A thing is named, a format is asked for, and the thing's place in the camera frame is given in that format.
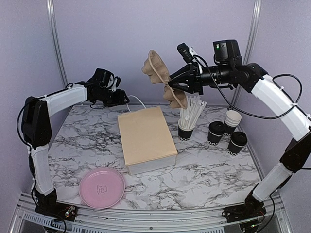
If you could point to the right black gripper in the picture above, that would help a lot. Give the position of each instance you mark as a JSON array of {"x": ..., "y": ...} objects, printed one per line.
[{"x": 195, "y": 79}]

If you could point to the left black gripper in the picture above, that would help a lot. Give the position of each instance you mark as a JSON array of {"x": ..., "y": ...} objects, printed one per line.
[{"x": 120, "y": 98}]

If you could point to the brown cardboard cup carrier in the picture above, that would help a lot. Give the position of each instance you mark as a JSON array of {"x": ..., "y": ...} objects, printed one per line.
[{"x": 157, "y": 71}]

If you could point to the brown paper bag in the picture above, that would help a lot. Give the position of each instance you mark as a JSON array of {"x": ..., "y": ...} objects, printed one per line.
[{"x": 146, "y": 140}]

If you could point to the black paper coffee cup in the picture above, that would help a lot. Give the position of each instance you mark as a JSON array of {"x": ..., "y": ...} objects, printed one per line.
[
  {"x": 213, "y": 139},
  {"x": 234, "y": 149}
]

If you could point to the black coffee cup lid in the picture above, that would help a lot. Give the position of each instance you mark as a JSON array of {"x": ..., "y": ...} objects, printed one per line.
[{"x": 217, "y": 128}]

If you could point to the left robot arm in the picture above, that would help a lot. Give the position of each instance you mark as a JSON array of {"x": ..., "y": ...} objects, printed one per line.
[{"x": 35, "y": 130}]

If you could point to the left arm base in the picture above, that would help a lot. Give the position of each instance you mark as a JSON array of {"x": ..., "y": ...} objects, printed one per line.
[{"x": 49, "y": 206}]

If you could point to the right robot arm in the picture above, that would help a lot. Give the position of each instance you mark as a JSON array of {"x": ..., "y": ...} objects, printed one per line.
[{"x": 230, "y": 72}]

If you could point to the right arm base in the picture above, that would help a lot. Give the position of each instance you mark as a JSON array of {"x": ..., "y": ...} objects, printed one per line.
[{"x": 251, "y": 208}]

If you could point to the bundle of white straws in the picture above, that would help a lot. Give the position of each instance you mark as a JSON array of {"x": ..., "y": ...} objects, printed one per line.
[{"x": 190, "y": 115}]

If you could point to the black cup holding straws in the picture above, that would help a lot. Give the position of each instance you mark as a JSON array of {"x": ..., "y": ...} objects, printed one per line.
[{"x": 184, "y": 134}]

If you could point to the stack of paper cups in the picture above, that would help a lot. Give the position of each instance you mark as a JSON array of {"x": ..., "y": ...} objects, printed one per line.
[{"x": 231, "y": 121}]

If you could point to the pink plate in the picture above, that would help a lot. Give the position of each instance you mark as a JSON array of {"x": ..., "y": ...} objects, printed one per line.
[{"x": 102, "y": 188}]

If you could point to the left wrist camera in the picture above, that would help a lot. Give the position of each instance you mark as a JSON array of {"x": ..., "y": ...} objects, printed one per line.
[{"x": 114, "y": 82}]

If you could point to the right aluminium frame post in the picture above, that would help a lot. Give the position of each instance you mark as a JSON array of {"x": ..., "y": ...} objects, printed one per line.
[{"x": 253, "y": 31}]

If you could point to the aluminium frame post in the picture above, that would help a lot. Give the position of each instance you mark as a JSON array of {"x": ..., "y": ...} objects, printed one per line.
[
  {"x": 253, "y": 31},
  {"x": 55, "y": 39}
]

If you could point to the left aluminium frame post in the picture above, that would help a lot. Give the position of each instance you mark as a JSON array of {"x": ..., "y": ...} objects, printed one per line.
[{"x": 55, "y": 39}]

